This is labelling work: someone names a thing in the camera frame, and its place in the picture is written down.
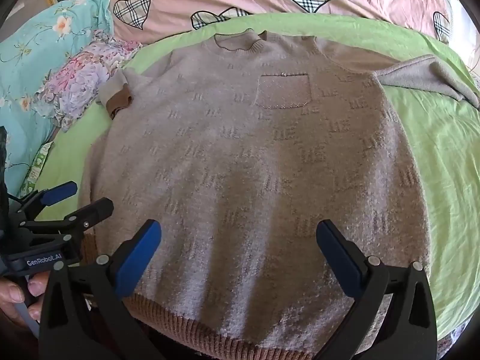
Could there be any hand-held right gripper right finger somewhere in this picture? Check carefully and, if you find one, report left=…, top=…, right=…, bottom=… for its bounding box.
left=316, top=219, right=438, bottom=360

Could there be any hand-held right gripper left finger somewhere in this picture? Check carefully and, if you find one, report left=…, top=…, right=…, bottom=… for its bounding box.
left=38, top=219, right=166, bottom=360

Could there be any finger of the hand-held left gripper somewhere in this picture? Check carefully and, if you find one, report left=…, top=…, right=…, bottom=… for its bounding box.
left=18, top=181, right=79, bottom=223
left=23, top=197, right=114, bottom=246

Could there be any beige knit sweater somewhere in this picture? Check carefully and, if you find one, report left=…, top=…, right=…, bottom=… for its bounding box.
left=80, top=28, right=480, bottom=360

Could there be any person's left hand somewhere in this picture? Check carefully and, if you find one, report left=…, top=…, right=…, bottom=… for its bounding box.
left=0, top=270, right=51, bottom=332

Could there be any purple floral cloth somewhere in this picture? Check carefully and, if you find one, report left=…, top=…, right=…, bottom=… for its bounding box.
left=38, top=29, right=143, bottom=133

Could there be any teal floral pillow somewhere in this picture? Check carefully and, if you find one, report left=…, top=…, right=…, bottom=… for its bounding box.
left=0, top=0, right=124, bottom=197

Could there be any green bed sheet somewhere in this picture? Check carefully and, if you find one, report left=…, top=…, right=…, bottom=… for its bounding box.
left=20, top=12, right=480, bottom=340

